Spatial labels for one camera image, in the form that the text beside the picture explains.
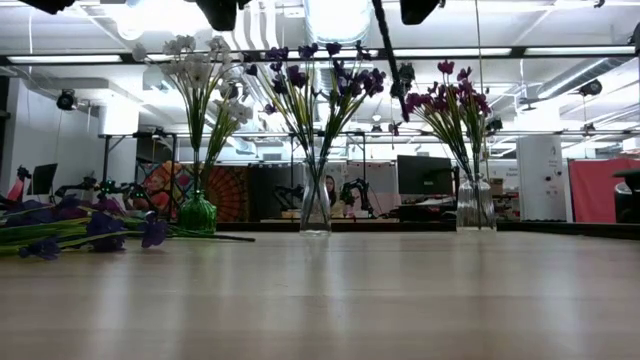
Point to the magenta artificial flower bunch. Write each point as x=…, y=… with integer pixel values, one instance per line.
x=477, y=130
x=445, y=135
x=225, y=237

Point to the black background robot arm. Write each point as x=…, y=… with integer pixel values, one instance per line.
x=287, y=192
x=357, y=187
x=107, y=189

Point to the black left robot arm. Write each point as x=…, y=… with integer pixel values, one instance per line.
x=47, y=5

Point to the green glass vase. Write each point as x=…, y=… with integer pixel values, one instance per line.
x=197, y=215

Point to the clear ribbed glass vase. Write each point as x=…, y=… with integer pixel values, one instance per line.
x=475, y=210

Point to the clear smooth glass vase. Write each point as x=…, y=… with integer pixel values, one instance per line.
x=315, y=230

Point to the white ceiling pipe bundle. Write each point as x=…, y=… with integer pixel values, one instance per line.
x=260, y=25

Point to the white LED light strip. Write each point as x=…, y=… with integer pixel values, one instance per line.
x=157, y=57
x=65, y=59
x=450, y=52
x=350, y=53
x=580, y=50

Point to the large black monitor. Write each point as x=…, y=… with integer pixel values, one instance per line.
x=425, y=175

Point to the orange patterned tapestry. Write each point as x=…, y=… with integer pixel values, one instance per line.
x=230, y=190

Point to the brown cardboard box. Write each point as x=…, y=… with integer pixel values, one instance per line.
x=496, y=186

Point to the person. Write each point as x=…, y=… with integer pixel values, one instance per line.
x=331, y=190

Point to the small black monitor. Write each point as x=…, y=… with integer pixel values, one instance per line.
x=44, y=177

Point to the red partition cloth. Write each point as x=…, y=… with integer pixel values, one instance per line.
x=595, y=190

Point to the black ceiling camera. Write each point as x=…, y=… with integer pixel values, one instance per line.
x=407, y=75
x=591, y=88
x=66, y=101

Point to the silver ventilation duct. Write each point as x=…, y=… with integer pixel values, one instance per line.
x=337, y=20

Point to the black overhead frame bar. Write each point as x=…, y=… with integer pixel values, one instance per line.
x=518, y=51

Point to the black background table frame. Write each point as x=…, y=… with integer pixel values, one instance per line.
x=106, y=165

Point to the black table edge rail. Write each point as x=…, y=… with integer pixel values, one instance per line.
x=400, y=226

